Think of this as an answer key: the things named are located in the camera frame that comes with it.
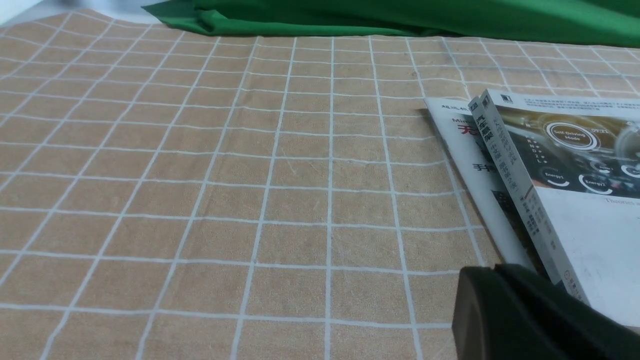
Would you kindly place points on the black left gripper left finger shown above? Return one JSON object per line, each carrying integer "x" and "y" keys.
{"x": 491, "y": 323}

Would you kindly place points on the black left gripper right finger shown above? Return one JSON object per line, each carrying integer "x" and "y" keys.
{"x": 579, "y": 331}

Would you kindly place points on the thin white booklet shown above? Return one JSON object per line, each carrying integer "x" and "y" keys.
{"x": 475, "y": 165}

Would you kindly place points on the white self-driving book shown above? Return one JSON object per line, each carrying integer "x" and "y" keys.
{"x": 571, "y": 166}

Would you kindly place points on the green backdrop cloth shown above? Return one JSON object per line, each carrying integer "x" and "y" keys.
{"x": 588, "y": 22}

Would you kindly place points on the orange checkered tablecloth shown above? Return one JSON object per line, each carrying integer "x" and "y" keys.
{"x": 172, "y": 196}

